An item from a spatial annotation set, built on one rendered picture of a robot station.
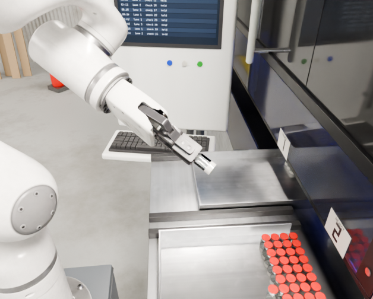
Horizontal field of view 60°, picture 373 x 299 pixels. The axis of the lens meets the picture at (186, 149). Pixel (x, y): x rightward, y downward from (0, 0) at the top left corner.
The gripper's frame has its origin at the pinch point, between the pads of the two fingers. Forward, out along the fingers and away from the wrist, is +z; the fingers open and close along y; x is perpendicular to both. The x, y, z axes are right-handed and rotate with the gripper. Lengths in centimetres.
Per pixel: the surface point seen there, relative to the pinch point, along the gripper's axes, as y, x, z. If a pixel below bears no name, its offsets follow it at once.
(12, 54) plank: -327, 31, -269
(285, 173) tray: -49, 25, 26
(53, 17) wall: -347, 107, -280
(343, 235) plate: -10.8, 8.2, 34.3
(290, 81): -26.6, 38.6, 8.5
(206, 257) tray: -28.2, -12.0, 18.1
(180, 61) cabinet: -64, 40, -29
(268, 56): -41, 51, -2
